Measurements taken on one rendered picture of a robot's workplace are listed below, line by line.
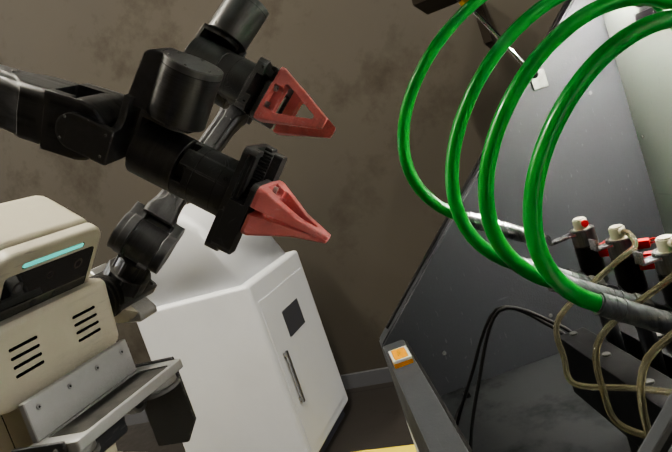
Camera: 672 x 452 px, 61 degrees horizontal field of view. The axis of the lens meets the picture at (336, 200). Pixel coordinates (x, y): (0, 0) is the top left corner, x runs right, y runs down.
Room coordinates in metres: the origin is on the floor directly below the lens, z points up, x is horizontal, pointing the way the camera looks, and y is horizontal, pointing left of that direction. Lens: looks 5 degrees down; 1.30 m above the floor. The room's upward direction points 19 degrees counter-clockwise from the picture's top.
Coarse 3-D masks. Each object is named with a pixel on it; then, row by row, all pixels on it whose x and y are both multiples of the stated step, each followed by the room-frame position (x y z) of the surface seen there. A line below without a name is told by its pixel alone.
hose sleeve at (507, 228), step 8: (472, 216) 0.66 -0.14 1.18; (480, 216) 0.66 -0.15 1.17; (472, 224) 0.66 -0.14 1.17; (480, 224) 0.66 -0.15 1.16; (504, 224) 0.66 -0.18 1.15; (512, 224) 0.66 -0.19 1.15; (504, 232) 0.66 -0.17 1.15; (512, 232) 0.66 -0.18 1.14; (520, 232) 0.66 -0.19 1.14; (520, 240) 0.66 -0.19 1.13
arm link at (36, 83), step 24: (0, 72) 0.57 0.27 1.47; (24, 72) 0.58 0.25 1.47; (0, 96) 0.56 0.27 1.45; (24, 96) 0.54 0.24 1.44; (48, 96) 0.54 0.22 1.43; (72, 96) 0.54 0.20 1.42; (96, 96) 0.56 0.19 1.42; (120, 96) 0.59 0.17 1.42; (0, 120) 0.56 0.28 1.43; (24, 120) 0.55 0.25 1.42; (48, 120) 0.54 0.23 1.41; (48, 144) 0.55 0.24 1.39
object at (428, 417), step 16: (384, 352) 0.94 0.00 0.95; (400, 368) 0.85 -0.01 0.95; (416, 368) 0.83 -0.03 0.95; (400, 384) 0.80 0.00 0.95; (416, 384) 0.78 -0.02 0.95; (432, 384) 0.77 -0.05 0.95; (400, 400) 0.95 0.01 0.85; (416, 400) 0.73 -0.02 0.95; (432, 400) 0.72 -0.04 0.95; (416, 416) 0.69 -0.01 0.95; (432, 416) 0.68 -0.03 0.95; (448, 416) 0.67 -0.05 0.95; (416, 432) 0.75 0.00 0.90; (432, 432) 0.64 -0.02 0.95; (448, 432) 0.63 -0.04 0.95; (432, 448) 0.61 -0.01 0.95; (448, 448) 0.60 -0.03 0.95; (464, 448) 0.59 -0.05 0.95
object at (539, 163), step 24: (648, 24) 0.42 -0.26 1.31; (600, 48) 0.42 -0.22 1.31; (624, 48) 0.42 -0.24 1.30; (576, 72) 0.42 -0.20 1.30; (600, 72) 0.42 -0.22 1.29; (576, 96) 0.42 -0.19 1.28; (552, 120) 0.42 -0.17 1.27; (552, 144) 0.42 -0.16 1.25; (528, 168) 0.42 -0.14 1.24; (528, 192) 0.42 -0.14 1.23; (528, 216) 0.42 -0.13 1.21; (528, 240) 0.42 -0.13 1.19; (552, 264) 0.42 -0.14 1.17; (552, 288) 0.42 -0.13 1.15; (576, 288) 0.42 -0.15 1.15; (600, 312) 0.42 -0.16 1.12; (624, 312) 0.41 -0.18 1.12; (648, 312) 0.42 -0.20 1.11
